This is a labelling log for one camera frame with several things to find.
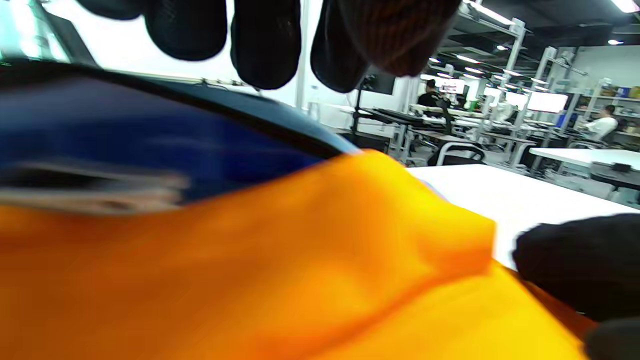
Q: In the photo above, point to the person's right hand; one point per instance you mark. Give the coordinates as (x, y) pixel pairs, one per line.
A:
(595, 270)

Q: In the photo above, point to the person's left hand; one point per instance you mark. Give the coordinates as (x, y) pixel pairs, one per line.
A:
(390, 35)

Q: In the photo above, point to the orange and blue school bag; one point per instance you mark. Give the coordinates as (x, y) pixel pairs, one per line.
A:
(250, 270)

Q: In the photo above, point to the white side table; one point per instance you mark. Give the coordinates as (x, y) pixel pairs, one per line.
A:
(575, 156)

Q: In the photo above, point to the black and white chair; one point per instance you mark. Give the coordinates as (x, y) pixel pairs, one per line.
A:
(457, 152)

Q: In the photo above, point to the aluminium frame post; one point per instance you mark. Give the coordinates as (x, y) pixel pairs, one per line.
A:
(301, 100)

